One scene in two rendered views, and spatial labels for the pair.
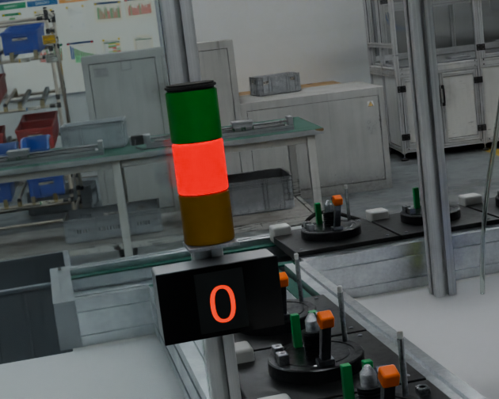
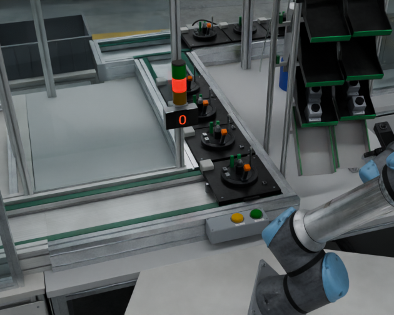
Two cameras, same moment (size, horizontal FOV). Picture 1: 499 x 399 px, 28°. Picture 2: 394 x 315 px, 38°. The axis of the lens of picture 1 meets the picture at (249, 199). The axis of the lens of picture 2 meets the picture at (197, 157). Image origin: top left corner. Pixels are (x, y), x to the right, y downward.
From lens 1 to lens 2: 1.14 m
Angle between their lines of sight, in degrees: 25
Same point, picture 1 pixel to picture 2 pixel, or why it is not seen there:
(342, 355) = (209, 111)
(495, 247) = (267, 48)
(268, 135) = not seen: outside the picture
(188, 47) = (178, 50)
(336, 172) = not seen: outside the picture
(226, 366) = (181, 132)
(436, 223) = (246, 42)
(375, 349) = (219, 107)
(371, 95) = not seen: outside the picture
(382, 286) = (222, 61)
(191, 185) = (177, 90)
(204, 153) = (181, 82)
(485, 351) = (256, 100)
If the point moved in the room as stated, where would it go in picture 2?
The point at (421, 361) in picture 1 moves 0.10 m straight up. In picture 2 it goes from (234, 113) to (234, 93)
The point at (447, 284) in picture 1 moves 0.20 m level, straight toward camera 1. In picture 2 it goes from (247, 64) to (246, 81)
